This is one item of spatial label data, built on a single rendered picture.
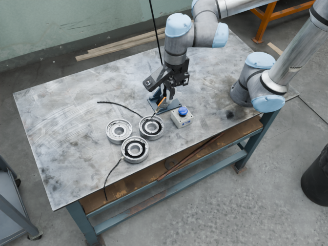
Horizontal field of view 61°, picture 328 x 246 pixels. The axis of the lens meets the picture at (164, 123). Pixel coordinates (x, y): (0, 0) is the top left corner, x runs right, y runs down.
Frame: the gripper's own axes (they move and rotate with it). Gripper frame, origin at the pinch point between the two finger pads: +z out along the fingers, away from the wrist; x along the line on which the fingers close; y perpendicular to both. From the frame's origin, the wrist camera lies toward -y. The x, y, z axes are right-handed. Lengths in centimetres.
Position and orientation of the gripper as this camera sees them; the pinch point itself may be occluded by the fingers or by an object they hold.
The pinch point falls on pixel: (165, 99)
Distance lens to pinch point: 110.7
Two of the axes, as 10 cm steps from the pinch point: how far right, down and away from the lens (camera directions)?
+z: -0.6, 5.9, 8.1
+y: 8.9, -3.4, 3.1
